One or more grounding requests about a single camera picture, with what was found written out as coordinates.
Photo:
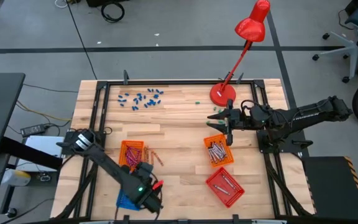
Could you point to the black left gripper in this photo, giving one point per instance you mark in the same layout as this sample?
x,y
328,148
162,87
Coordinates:
x,y
151,202

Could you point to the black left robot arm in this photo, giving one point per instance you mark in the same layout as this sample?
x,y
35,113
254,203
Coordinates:
x,y
104,160

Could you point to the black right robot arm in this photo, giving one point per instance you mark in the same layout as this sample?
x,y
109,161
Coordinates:
x,y
309,116

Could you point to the white box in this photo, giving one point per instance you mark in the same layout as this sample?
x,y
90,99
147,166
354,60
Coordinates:
x,y
42,146

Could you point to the black frame clamp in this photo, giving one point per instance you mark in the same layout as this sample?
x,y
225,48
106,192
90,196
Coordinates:
x,y
240,77
125,218
125,77
235,218

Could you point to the red desk lamp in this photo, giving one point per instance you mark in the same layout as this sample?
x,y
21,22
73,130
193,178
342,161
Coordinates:
x,y
252,26

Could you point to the black equipment case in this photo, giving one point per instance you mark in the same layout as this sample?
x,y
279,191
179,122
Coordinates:
x,y
104,2

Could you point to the red plastic basket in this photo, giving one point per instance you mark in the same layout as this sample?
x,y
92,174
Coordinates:
x,y
228,199

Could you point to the red tag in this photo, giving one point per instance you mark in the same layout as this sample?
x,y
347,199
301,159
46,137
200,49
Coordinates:
x,y
158,185

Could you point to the black hazard-striped platform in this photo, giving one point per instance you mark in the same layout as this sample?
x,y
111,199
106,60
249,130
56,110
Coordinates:
x,y
331,186

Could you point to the blue plastic basket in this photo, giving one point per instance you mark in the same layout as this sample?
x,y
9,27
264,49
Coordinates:
x,y
123,202

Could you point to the orange crayon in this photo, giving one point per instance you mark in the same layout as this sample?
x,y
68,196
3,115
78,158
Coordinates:
x,y
146,154
152,158
158,158

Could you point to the orange plastic basket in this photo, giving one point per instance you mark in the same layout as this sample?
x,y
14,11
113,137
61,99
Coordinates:
x,y
122,155
208,143

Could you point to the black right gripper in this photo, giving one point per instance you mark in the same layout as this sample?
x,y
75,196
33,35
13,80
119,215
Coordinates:
x,y
242,119

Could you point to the white and yellow bottle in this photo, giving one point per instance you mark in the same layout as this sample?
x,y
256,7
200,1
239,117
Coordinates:
x,y
15,178

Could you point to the grey office chair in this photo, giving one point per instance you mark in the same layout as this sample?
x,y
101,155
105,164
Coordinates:
x,y
354,51

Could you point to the black power adapter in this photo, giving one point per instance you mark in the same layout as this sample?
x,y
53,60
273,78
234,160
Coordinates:
x,y
32,130

